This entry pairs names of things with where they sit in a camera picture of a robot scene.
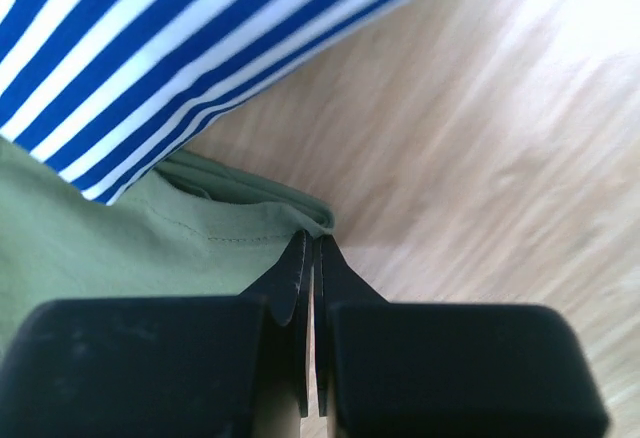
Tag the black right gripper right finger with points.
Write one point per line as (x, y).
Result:
(445, 370)

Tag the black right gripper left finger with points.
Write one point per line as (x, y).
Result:
(206, 366)

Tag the olive green tank top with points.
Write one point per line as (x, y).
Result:
(190, 226)

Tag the blue white striped tank top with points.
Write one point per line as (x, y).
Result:
(102, 90)

